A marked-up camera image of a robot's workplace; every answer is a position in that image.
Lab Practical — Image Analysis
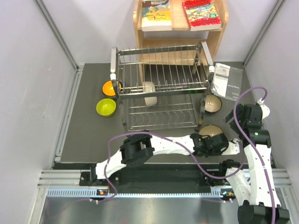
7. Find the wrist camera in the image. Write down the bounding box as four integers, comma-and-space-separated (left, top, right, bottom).
223, 138, 240, 155
256, 98, 270, 120

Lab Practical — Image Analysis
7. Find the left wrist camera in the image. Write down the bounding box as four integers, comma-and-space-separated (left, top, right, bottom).
223, 138, 240, 155

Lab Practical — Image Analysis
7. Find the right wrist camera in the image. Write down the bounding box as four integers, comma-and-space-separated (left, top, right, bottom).
256, 98, 270, 120

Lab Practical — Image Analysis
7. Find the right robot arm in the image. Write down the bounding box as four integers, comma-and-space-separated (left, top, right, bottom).
218, 104, 290, 224

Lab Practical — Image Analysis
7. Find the small teal blue bowl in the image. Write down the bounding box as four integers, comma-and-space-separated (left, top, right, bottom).
200, 94, 222, 113

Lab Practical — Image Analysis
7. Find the lime green bowl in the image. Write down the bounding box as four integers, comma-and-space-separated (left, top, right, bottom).
96, 98, 116, 117

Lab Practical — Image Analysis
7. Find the steel two-tier dish rack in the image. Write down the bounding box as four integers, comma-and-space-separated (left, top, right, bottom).
110, 41, 214, 132

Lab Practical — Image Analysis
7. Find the pink speckled bowl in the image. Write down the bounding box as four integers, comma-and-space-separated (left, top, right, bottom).
199, 125, 223, 137

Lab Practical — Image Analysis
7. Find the wooden shelf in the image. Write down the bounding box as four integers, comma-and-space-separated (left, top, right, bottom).
133, 0, 229, 80

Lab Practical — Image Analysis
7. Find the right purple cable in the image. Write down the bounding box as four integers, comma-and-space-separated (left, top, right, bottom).
233, 86, 278, 224

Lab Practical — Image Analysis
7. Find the red cover book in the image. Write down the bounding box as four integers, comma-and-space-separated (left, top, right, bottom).
182, 0, 221, 31

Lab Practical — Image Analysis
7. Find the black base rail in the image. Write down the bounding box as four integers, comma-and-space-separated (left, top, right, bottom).
79, 163, 234, 194

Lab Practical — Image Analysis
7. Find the yellow cover book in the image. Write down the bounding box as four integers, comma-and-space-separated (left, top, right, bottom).
142, 0, 172, 32

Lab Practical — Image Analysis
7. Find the cream ceramic bowl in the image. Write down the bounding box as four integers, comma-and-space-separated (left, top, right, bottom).
143, 81, 157, 107

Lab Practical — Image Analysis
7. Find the orange bowl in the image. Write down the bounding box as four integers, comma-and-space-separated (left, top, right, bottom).
102, 81, 116, 97

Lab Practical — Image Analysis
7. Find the grey booklet in plastic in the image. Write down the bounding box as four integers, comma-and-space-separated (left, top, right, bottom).
211, 63, 243, 101

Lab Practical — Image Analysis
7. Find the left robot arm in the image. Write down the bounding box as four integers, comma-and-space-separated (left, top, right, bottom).
89, 131, 230, 185

